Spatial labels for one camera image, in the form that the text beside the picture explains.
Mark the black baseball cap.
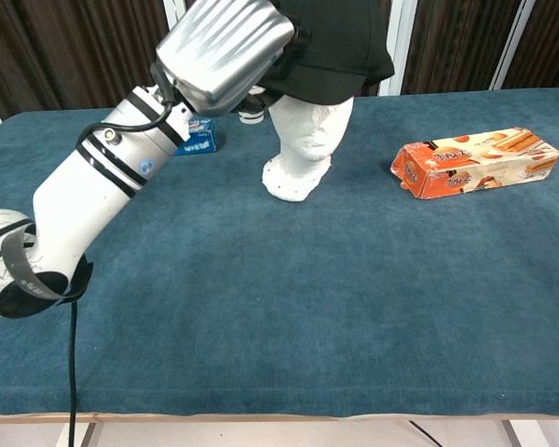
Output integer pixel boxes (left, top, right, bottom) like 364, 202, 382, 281
255, 0, 396, 106

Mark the white mannequin head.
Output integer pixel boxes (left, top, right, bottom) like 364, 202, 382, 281
261, 95, 356, 203

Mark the blue table cloth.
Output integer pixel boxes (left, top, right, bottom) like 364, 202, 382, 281
0, 87, 559, 418

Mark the white paper cup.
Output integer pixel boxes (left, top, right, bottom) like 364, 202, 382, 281
238, 92, 267, 126

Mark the blue cookie box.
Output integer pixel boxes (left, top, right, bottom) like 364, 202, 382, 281
173, 117, 219, 156

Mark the orange biscuit box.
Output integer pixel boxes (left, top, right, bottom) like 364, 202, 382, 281
389, 127, 559, 200

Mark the dark brown curtain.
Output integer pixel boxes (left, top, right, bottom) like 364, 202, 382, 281
0, 0, 559, 120

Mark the white table leg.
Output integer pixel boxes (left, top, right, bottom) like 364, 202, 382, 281
54, 422, 97, 447
501, 419, 549, 447

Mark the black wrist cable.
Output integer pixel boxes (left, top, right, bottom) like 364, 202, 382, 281
100, 61, 179, 134

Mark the black hanging arm cable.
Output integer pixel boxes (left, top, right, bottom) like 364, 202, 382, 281
67, 297, 80, 447

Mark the black floor cable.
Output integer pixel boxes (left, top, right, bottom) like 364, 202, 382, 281
408, 420, 444, 447

